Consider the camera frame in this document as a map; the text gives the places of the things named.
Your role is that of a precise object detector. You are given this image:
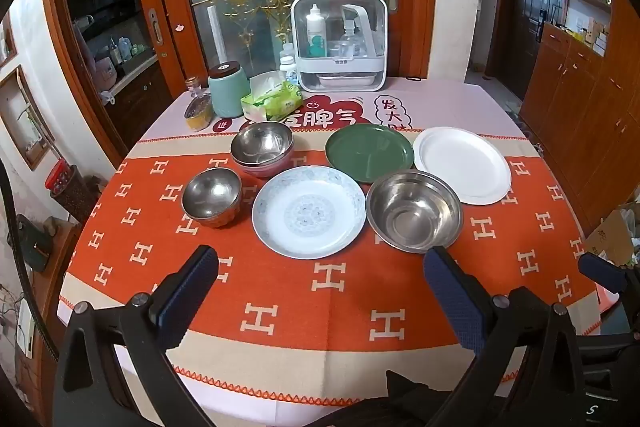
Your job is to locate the wooden cabinet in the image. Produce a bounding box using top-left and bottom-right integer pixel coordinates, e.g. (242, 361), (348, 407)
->
(520, 0), (640, 228)

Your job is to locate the blue patterned white plate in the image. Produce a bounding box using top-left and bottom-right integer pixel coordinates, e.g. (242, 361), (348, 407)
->
(251, 165), (367, 260)

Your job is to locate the wooden wall niche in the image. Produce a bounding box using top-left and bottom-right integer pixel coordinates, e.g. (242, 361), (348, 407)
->
(0, 64), (56, 172)
(0, 9), (18, 68)

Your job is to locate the dark woven basket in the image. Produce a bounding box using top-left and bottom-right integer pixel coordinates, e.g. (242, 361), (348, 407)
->
(50, 164), (101, 223)

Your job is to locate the green plate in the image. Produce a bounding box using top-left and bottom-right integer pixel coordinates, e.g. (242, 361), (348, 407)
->
(324, 124), (415, 184)

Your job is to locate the white pill bottle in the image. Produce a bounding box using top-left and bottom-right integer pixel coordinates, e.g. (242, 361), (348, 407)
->
(279, 56), (300, 88)

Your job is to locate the white lotion bottle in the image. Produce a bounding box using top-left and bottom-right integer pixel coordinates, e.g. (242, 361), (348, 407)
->
(306, 4), (327, 58)

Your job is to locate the pink steel bowl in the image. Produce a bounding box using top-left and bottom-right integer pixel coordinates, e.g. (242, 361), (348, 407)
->
(230, 121), (295, 179)

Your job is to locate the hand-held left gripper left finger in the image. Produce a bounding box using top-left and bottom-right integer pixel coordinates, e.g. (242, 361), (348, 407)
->
(52, 245), (221, 427)

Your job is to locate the green tissue pack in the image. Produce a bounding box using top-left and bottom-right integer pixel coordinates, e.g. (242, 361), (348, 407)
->
(240, 72), (305, 122)

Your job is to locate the small steel bowl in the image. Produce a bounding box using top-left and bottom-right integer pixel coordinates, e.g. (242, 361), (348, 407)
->
(181, 167), (244, 229)

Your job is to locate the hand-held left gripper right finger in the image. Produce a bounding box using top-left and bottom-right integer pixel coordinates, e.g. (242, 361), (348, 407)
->
(422, 245), (586, 427)

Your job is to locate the orange patterned tablecloth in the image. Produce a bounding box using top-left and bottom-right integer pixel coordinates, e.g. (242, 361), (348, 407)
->
(56, 127), (606, 405)

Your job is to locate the mint green canister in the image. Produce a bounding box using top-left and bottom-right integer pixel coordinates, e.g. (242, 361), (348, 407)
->
(207, 63), (251, 118)

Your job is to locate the dark entrance door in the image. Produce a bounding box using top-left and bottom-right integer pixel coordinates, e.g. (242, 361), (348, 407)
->
(487, 0), (553, 100)

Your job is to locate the red lidded container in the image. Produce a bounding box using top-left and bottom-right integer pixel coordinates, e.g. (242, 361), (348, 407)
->
(44, 158), (73, 196)

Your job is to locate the white storage box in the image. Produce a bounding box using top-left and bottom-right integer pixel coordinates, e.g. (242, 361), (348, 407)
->
(291, 0), (390, 95)

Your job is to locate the pale printed table cover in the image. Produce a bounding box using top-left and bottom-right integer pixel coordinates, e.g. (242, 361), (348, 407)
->
(56, 74), (608, 408)

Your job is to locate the plain white plate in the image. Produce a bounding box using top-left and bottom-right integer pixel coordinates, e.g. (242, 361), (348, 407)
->
(413, 127), (512, 206)

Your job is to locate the large steel bowl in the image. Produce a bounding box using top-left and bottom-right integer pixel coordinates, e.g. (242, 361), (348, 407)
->
(365, 170), (464, 254)

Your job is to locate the clear spray bottle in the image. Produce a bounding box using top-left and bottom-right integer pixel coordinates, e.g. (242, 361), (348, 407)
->
(340, 19), (360, 58)

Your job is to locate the cardboard box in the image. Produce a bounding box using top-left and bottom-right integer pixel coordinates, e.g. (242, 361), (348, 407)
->
(582, 202), (640, 268)

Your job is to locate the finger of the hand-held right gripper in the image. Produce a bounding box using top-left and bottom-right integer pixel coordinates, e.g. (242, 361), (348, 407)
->
(577, 253), (640, 308)

